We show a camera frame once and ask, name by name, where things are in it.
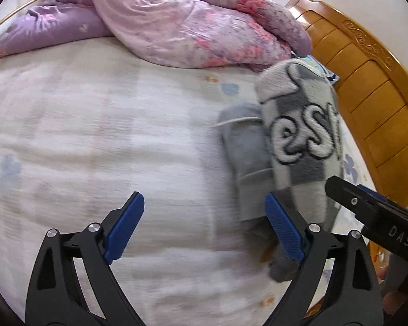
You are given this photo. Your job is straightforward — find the folded grey pants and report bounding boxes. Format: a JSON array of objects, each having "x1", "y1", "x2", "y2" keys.
[{"x1": 216, "y1": 102, "x2": 307, "y2": 284}]

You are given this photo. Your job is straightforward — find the purple floral quilt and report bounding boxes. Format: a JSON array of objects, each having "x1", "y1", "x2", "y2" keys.
[{"x1": 0, "y1": 0, "x2": 313, "y2": 73}]

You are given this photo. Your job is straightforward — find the grey white checkered cardigan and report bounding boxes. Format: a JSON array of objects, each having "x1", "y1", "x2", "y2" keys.
[{"x1": 255, "y1": 58, "x2": 344, "y2": 231}]

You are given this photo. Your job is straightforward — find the person's right hand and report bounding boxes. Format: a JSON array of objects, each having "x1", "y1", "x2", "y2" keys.
[{"x1": 381, "y1": 292, "x2": 408, "y2": 317}]

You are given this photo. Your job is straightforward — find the white patterned bed sheet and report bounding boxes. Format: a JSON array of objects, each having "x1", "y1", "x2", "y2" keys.
[{"x1": 0, "y1": 36, "x2": 378, "y2": 326}]

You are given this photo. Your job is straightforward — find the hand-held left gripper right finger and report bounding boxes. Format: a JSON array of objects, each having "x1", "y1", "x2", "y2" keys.
[{"x1": 258, "y1": 193, "x2": 385, "y2": 326}]

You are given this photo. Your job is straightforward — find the wooden bed headboard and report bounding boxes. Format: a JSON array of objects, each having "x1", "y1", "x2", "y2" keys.
[{"x1": 285, "y1": 0, "x2": 408, "y2": 208}]

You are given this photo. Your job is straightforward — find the blue bordered pillow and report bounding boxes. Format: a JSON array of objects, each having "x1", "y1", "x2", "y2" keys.
[{"x1": 299, "y1": 54, "x2": 341, "y2": 84}]

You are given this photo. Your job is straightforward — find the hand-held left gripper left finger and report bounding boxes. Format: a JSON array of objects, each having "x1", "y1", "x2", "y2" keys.
[{"x1": 25, "y1": 192, "x2": 145, "y2": 326}]

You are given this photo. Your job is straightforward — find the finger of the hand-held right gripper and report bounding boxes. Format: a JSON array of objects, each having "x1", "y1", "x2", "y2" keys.
[
  {"x1": 326, "y1": 175, "x2": 383, "y2": 226},
  {"x1": 356, "y1": 184, "x2": 408, "y2": 223}
]

